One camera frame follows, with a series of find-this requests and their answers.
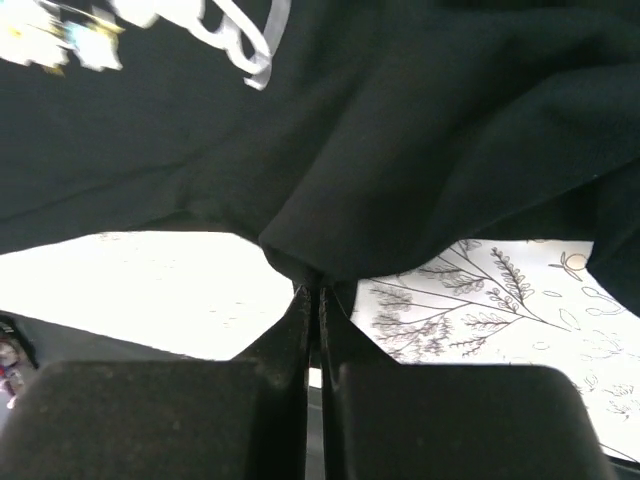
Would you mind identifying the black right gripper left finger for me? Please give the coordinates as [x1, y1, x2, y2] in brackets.
[1, 288, 312, 480]

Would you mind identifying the floral patterned table mat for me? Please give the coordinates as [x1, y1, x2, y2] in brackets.
[1, 233, 639, 462]

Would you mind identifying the black floral print t-shirt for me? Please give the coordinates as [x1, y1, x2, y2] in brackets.
[1, 1, 639, 311]

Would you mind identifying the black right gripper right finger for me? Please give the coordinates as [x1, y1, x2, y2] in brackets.
[318, 286, 615, 479]

